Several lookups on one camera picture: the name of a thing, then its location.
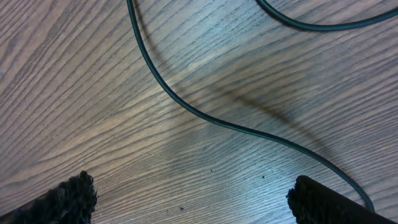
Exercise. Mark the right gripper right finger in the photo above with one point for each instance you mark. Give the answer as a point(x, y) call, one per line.
point(313, 203)

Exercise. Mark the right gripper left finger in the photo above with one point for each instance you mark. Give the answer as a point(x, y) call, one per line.
point(71, 202)

